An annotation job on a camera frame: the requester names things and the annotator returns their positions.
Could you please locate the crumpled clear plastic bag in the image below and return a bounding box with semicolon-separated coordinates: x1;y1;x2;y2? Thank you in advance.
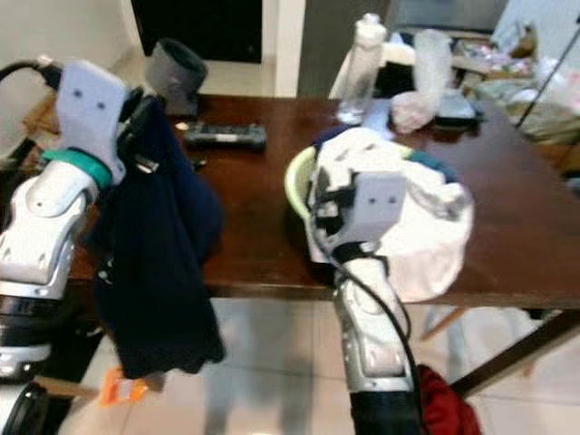
388;28;460;135

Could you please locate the dark red cloth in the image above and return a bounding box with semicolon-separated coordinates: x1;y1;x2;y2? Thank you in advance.
417;362;483;435

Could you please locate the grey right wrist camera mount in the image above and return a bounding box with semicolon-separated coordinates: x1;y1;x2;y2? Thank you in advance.
343;172;411;246

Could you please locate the clear plastic bottle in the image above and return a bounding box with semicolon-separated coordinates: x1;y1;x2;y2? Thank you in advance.
336;13;390;127

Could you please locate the dark grey cylinder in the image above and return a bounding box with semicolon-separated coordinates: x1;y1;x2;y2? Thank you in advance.
150;37;208;99

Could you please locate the teal cloth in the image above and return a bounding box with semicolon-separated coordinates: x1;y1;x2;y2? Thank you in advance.
406;150;454;180

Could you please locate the black remote control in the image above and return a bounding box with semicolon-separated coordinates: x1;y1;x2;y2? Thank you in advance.
183;121;269;152

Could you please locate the navy blue garment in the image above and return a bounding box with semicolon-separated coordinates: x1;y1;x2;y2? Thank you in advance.
89;98;227;380

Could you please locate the white garment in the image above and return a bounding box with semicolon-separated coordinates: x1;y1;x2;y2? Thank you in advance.
304;127;478;305

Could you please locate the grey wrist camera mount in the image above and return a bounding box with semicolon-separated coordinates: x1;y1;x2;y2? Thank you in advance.
343;172;411;246
54;60;133;184

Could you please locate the orange plastic wrapper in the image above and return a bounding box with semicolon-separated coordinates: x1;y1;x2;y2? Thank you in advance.
101;366;151;407

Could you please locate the pale green basin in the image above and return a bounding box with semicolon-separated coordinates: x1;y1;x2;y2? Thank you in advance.
283;143;329;227

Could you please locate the brown cardboard box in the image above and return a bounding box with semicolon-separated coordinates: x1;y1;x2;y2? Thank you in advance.
20;91;60;164

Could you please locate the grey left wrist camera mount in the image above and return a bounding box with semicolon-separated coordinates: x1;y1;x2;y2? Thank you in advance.
54;60;133;184

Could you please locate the dark wooden table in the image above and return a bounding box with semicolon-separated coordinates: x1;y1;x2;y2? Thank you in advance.
181;91;580;400

